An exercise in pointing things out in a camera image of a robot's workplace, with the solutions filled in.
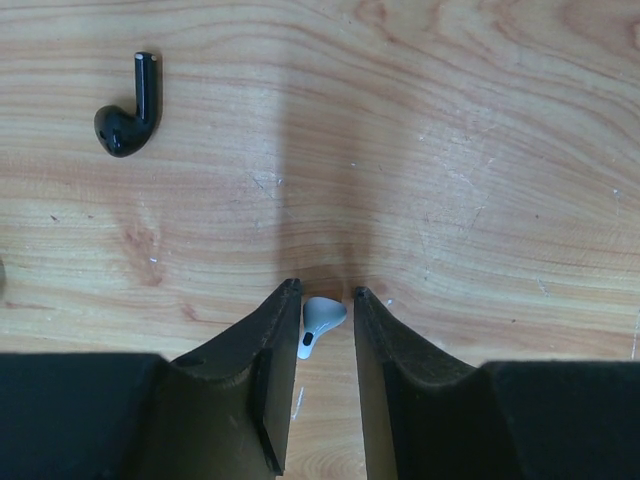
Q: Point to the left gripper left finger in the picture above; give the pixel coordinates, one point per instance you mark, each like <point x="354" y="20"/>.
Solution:
<point x="219" y="411"/>

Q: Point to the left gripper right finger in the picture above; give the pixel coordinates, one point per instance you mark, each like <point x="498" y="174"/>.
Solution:
<point x="428" y="415"/>

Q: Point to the black earbud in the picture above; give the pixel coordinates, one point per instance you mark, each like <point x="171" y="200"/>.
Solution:
<point x="121" y="133"/>

